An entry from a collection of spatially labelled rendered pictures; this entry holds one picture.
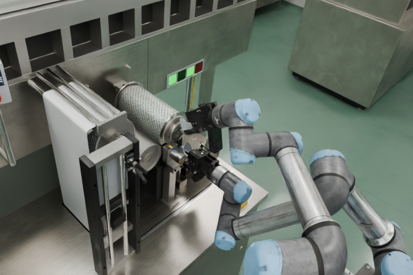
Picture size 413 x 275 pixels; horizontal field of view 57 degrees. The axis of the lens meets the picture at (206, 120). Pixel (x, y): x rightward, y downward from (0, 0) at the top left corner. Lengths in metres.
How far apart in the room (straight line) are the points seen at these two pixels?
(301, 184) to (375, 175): 2.44
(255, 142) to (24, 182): 0.90
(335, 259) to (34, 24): 1.05
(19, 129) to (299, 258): 1.00
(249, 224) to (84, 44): 0.88
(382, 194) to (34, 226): 2.56
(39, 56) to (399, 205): 2.74
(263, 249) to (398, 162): 2.92
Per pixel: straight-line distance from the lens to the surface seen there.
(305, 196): 1.03
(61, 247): 1.54
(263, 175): 3.09
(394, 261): 1.52
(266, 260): 0.86
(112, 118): 1.13
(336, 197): 1.24
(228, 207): 1.44
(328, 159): 1.31
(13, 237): 1.61
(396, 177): 3.56
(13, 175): 1.57
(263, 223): 1.31
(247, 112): 1.11
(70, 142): 1.27
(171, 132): 1.38
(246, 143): 1.12
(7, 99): 0.97
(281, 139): 1.16
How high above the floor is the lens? 2.16
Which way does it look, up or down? 38 degrees down
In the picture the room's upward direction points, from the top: 7 degrees clockwise
